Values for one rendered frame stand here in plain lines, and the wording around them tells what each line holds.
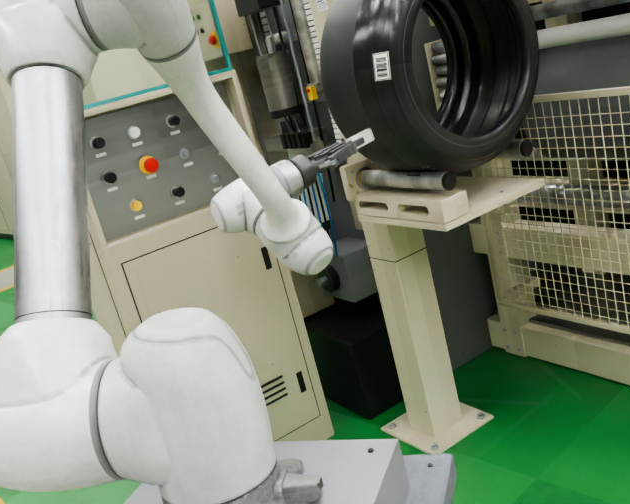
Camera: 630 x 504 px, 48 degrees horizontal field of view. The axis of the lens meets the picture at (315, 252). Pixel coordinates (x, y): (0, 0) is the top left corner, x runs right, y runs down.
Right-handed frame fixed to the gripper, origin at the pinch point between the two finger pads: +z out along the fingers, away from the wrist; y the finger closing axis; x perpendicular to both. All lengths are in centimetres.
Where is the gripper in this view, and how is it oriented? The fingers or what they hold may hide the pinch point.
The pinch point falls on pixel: (360, 139)
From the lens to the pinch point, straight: 171.6
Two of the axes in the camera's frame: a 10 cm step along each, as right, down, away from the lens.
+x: 3.5, 8.8, 3.3
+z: 7.7, -4.7, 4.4
